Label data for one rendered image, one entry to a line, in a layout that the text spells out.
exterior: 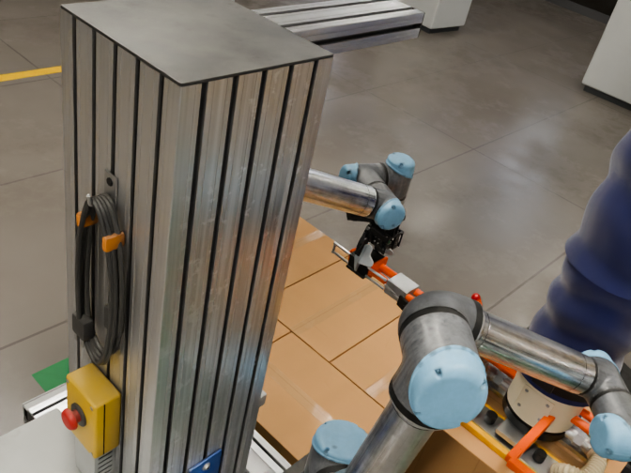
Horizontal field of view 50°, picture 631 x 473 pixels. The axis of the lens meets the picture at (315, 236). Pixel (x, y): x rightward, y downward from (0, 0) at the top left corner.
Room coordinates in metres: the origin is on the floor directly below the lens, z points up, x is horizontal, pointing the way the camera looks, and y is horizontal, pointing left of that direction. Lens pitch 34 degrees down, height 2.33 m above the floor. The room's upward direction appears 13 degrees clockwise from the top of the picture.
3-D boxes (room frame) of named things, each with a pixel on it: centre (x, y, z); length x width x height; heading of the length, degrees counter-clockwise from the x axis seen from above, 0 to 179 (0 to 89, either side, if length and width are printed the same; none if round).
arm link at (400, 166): (1.56, -0.17, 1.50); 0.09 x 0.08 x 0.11; 118
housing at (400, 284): (1.50, -0.27, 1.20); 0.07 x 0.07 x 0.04; 53
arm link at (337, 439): (0.88, -0.15, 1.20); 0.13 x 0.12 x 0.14; 10
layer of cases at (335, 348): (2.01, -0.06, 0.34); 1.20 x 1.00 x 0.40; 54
